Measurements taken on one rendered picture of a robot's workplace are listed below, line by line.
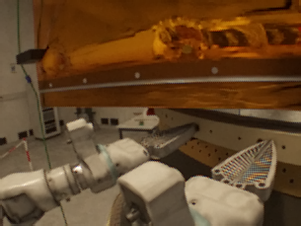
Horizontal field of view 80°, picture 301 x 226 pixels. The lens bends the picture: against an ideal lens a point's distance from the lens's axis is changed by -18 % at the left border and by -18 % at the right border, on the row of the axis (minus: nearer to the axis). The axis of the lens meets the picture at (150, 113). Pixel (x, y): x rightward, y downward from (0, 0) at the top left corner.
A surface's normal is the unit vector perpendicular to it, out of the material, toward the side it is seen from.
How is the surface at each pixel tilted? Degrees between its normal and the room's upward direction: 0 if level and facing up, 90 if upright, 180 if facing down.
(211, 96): 90
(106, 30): 94
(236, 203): 9
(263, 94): 90
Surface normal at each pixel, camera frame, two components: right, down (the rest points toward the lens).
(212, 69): -0.50, 0.20
